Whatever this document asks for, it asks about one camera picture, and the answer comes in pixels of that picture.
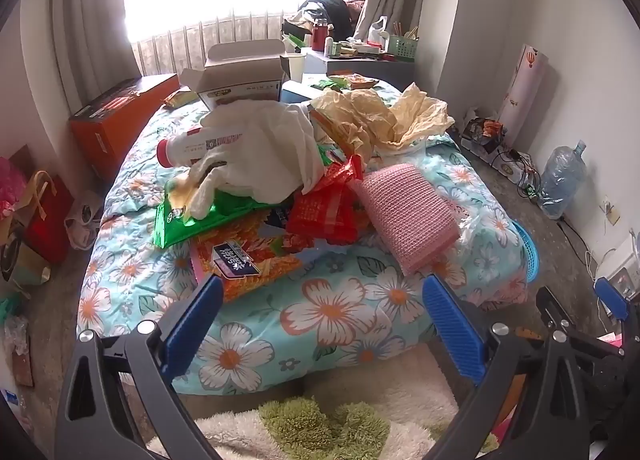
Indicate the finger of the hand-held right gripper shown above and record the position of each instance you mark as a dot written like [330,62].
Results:
[611,297]
[555,310]

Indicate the small green packet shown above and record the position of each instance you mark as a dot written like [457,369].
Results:
[327,84]

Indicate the white plastic jug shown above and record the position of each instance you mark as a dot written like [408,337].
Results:
[378,30]

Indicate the grey side table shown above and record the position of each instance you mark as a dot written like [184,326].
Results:
[370,70]

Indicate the large green snack packet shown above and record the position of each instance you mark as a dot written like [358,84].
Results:
[220,212]

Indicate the pink bag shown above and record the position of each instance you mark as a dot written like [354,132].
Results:
[12,180]

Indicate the white printed board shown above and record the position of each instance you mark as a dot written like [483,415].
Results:
[522,90]

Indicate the white cardboard box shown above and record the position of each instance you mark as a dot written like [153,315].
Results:
[240,73]

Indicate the white paper cup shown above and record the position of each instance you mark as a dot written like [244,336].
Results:
[295,68]

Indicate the red snack packet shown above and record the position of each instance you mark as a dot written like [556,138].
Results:
[320,205]

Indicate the brown paper bag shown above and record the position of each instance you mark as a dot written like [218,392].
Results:
[25,260]

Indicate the pink knitted cloth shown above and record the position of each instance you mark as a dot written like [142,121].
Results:
[405,212]

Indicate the small white bottle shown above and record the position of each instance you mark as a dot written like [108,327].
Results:
[329,46]

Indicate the floral blanket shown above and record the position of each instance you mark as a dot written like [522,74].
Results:
[325,310]

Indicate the clear water jug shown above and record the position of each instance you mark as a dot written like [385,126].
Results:
[562,180]

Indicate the blue plastic basket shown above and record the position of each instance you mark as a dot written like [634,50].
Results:
[530,250]

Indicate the yellow-green snack packet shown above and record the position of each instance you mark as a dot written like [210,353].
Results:
[179,99]

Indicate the small orange packet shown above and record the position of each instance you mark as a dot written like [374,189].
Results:
[357,82]

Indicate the red gift bag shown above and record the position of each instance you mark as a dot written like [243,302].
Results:
[50,225]

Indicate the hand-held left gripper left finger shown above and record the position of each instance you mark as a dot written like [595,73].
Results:
[195,320]

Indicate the white plastic bag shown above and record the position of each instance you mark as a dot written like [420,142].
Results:
[82,222]

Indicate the dark orange snack bag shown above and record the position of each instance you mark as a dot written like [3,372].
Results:
[482,133]

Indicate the clear plastic bag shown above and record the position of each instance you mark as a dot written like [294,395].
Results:
[470,222]

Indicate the large orange snack packet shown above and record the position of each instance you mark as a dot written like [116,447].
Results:
[270,260]

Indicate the metal window railing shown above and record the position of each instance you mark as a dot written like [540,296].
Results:
[200,40]

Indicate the white bottle red cap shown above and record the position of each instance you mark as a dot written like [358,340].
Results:
[190,148]

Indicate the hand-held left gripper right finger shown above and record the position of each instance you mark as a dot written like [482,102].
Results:
[455,330]

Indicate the brown paper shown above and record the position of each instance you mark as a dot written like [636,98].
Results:
[360,113]

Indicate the white cloth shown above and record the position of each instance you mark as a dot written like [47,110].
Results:
[270,150]

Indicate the red thermos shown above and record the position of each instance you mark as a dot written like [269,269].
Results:
[319,38]

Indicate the orange storage box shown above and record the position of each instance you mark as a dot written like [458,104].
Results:
[120,125]

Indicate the white and green fluffy rug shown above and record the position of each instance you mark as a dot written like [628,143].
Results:
[310,425]

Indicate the small green plastic basket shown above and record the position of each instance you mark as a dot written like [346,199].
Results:
[402,48]

